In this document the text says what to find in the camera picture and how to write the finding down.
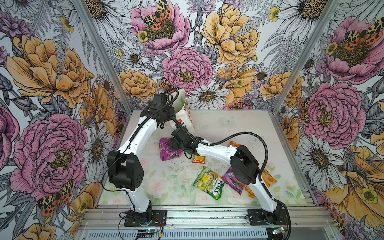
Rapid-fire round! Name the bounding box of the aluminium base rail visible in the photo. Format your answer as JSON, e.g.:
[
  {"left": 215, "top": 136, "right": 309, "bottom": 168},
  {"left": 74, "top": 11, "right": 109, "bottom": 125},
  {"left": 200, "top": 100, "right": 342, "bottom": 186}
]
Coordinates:
[{"left": 76, "top": 205, "right": 342, "bottom": 240}]

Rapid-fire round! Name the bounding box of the orange wrapper near arm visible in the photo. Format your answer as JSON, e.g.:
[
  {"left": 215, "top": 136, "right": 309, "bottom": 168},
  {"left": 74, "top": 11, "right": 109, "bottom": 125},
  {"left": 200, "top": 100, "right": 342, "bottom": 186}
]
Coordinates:
[{"left": 262, "top": 169, "right": 278, "bottom": 188}]

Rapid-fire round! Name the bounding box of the small orange snack packet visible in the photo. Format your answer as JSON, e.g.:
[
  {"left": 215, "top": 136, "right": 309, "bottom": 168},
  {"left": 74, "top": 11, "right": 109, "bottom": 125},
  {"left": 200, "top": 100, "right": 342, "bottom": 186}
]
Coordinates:
[{"left": 244, "top": 186, "right": 255, "bottom": 199}]

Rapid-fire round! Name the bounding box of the orange mango snack packet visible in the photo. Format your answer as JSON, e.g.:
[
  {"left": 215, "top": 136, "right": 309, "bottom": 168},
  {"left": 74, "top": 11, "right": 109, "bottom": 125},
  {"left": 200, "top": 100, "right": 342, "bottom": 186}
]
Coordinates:
[{"left": 230, "top": 141, "right": 240, "bottom": 148}]

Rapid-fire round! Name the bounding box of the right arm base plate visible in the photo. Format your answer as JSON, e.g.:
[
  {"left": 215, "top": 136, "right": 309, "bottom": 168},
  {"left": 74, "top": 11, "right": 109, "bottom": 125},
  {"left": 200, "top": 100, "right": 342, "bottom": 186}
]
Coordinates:
[{"left": 246, "top": 207, "right": 289, "bottom": 226}]

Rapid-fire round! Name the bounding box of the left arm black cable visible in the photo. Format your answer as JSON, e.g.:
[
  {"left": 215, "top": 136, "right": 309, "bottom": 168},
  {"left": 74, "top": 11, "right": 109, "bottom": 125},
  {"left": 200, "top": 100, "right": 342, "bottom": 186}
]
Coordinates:
[{"left": 100, "top": 88, "right": 181, "bottom": 193}]

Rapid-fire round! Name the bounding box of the green circuit board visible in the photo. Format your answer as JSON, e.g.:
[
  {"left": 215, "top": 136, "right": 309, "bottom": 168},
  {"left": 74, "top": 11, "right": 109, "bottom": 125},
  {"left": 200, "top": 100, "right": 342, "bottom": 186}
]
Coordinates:
[{"left": 136, "top": 229, "right": 164, "bottom": 240}]

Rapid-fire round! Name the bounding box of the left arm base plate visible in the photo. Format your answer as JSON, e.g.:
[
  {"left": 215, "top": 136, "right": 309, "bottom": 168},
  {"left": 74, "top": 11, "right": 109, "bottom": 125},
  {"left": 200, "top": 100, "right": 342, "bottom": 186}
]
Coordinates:
[{"left": 124, "top": 210, "right": 168, "bottom": 227}]

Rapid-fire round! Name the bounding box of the aluminium frame post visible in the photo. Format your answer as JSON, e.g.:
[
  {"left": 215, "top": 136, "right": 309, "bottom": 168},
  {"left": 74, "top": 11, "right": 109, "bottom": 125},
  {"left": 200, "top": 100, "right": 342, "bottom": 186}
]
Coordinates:
[
  {"left": 271, "top": 0, "right": 342, "bottom": 115},
  {"left": 74, "top": 1, "right": 132, "bottom": 116}
]

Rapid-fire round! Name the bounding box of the small red snack packet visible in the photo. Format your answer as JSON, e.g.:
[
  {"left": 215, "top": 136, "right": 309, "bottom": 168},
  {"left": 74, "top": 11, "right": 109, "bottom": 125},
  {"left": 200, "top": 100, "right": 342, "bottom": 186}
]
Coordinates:
[{"left": 192, "top": 155, "right": 206, "bottom": 164}]

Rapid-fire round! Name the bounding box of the aluminium frame post right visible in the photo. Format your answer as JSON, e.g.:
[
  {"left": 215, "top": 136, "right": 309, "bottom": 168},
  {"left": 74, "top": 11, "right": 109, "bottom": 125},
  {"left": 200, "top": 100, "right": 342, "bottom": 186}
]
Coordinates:
[{"left": 271, "top": 0, "right": 342, "bottom": 115}]

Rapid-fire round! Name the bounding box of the purple Fox's candy bag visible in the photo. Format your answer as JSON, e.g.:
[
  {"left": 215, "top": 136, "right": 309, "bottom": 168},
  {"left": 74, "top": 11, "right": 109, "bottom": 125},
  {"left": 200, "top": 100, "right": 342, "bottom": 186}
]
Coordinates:
[{"left": 222, "top": 168, "right": 247, "bottom": 195}]

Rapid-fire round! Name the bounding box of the purple snack packet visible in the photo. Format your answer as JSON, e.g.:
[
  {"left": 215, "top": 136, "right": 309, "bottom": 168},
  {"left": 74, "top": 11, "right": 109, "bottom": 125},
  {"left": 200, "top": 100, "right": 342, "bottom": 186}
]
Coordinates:
[{"left": 159, "top": 138, "right": 183, "bottom": 162}]

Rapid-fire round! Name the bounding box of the white floral paper bag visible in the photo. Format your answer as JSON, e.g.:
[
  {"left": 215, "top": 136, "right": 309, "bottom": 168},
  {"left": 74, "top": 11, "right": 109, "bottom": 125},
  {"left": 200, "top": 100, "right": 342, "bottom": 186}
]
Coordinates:
[{"left": 173, "top": 89, "right": 196, "bottom": 135}]

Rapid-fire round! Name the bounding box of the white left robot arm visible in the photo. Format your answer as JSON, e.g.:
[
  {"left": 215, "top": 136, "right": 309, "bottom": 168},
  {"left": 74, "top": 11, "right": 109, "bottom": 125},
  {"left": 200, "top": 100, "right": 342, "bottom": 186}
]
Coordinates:
[{"left": 107, "top": 90, "right": 179, "bottom": 218}]

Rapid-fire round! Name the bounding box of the green Fox's candy bag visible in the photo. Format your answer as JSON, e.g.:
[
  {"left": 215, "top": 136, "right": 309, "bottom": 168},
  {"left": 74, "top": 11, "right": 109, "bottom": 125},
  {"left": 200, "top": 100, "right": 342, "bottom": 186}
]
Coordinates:
[{"left": 193, "top": 167, "right": 225, "bottom": 200}]

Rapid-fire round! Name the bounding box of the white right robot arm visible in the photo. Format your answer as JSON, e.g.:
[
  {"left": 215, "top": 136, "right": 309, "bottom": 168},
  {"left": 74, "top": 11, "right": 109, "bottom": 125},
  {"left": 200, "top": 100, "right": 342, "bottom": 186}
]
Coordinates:
[{"left": 172, "top": 127, "right": 284, "bottom": 222}]

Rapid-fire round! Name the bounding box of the aluminium frame post left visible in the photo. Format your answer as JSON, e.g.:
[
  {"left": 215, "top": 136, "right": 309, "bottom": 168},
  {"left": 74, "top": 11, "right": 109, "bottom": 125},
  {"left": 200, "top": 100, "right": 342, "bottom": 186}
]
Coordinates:
[{"left": 74, "top": 1, "right": 132, "bottom": 116}]

